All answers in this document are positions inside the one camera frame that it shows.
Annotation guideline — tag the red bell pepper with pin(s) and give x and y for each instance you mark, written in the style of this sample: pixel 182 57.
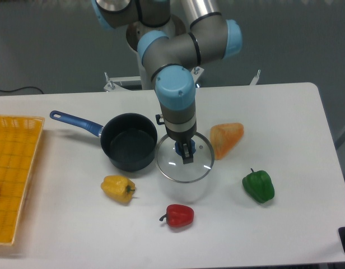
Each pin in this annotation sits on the red bell pepper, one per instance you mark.
pixel 178 216

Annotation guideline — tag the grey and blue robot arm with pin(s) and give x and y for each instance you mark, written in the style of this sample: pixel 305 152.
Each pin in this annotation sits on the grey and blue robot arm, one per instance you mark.
pixel 168 59

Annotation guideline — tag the green bell pepper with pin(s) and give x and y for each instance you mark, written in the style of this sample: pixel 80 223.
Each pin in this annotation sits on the green bell pepper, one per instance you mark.
pixel 258 185

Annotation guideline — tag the dark saucepan with blue handle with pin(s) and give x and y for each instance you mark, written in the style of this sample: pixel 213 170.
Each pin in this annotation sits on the dark saucepan with blue handle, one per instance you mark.
pixel 128 140

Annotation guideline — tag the orange triangular bread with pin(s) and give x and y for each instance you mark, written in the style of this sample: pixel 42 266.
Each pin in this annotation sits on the orange triangular bread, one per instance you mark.
pixel 224 137

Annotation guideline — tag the yellow woven basket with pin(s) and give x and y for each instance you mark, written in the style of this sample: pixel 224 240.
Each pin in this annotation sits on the yellow woven basket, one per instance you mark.
pixel 19 141

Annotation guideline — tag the glass lid with blue knob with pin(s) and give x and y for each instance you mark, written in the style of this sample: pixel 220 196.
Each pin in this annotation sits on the glass lid with blue knob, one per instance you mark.
pixel 169 161

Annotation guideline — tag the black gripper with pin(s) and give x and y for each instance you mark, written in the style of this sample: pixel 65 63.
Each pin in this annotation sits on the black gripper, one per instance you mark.
pixel 186 146

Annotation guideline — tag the yellow bell pepper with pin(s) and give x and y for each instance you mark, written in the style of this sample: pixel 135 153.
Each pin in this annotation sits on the yellow bell pepper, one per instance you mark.
pixel 119 188

